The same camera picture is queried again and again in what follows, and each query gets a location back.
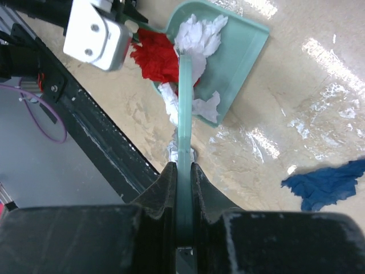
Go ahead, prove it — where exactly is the mint green hand brush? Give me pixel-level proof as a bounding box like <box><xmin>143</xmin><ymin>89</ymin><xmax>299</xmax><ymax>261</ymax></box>
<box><xmin>175</xmin><ymin>54</ymin><xmax>193</xmax><ymax>248</ymax></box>

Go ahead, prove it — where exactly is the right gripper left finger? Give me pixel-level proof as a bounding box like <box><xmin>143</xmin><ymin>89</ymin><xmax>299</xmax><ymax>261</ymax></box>
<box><xmin>1</xmin><ymin>163</ymin><xmax>176</xmax><ymax>273</ymax></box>

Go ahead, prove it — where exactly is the mint green dustpan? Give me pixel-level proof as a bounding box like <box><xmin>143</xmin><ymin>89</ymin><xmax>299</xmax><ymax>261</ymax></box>
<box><xmin>139</xmin><ymin>1</ymin><xmax>269</xmax><ymax>127</ymax></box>

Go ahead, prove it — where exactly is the grey white paper scrap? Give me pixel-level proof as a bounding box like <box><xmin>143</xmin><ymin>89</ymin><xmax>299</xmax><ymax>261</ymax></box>
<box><xmin>167</xmin><ymin>127</ymin><xmax>197</xmax><ymax>163</ymax></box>

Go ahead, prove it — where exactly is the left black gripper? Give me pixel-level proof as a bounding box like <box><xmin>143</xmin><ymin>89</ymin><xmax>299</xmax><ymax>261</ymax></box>
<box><xmin>111</xmin><ymin>0</ymin><xmax>148</xmax><ymax>25</ymax></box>

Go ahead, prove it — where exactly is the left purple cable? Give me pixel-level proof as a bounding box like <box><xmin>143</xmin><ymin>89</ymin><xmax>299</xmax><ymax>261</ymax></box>
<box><xmin>0</xmin><ymin>83</ymin><xmax>68</xmax><ymax>143</ymax></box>

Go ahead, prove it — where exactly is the blue paper scrap right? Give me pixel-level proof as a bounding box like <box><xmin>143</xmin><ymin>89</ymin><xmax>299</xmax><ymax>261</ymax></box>
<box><xmin>281</xmin><ymin>158</ymin><xmax>364</xmax><ymax>212</ymax></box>

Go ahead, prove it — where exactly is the red paper scrap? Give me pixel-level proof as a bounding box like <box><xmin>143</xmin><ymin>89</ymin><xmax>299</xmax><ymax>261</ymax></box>
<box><xmin>130</xmin><ymin>27</ymin><xmax>201</xmax><ymax>88</ymax></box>

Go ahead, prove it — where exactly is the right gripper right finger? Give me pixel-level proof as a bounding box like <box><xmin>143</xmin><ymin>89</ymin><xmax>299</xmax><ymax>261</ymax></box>
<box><xmin>191</xmin><ymin>164</ymin><xmax>364</xmax><ymax>273</ymax></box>

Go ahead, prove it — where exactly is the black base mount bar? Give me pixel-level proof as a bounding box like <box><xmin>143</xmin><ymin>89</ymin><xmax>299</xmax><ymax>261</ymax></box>
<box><xmin>0</xmin><ymin>0</ymin><xmax>160</xmax><ymax>204</ymax></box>

